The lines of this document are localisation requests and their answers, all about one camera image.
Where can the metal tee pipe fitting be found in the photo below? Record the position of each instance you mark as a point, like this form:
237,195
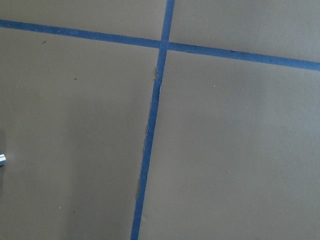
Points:
2,160

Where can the brown paper table cover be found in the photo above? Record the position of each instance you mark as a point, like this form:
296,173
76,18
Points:
160,119

